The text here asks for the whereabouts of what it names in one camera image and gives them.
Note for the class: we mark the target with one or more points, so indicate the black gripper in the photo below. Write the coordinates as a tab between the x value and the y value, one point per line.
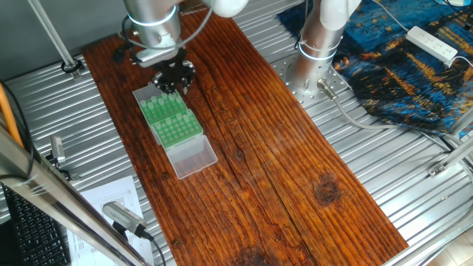
173	68

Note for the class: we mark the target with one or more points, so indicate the clear box with green rack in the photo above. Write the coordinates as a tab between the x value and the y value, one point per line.
162	111
192	159

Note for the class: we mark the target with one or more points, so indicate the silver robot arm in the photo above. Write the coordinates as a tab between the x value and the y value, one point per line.
155	22

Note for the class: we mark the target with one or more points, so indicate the brown wooden board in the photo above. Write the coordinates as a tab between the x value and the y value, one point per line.
258	166

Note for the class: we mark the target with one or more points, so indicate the printed white paper sheet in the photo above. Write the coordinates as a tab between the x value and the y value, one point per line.
111	188

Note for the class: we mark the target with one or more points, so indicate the black keyboard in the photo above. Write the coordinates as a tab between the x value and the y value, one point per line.
33	232

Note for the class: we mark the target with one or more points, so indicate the blue painted cloth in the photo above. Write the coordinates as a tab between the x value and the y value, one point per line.
406	92

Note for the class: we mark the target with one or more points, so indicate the white power strip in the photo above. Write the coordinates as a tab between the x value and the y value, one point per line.
430	43

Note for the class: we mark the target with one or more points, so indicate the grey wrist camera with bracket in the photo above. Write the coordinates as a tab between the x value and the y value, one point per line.
153	57

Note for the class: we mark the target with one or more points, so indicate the aluminium post with foot bracket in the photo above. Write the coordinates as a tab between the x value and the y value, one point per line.
51	33

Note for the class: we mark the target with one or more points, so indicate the small grey camera on clamp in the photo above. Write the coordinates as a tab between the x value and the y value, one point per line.
57	147

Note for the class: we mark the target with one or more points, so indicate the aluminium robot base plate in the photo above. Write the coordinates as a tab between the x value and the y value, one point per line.
343	82

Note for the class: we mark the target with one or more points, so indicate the steel frame bar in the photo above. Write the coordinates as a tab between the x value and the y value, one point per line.
55	207

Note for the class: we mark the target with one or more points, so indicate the aluminium frame profile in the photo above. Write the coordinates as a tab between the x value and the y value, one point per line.
458	151

